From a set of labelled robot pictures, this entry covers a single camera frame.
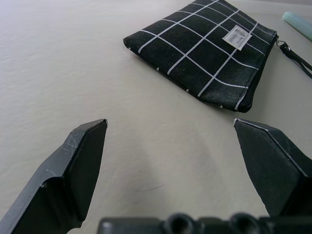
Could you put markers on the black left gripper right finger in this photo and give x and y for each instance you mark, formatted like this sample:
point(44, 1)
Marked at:
point(270, 168)

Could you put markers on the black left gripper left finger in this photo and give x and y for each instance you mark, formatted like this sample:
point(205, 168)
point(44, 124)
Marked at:
point(61, 175)

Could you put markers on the black grid-pattern pouch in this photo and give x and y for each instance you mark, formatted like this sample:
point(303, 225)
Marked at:
point(202, 56)

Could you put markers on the light green object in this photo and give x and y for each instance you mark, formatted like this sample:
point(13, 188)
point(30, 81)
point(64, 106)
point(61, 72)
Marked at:
point(298, 23)

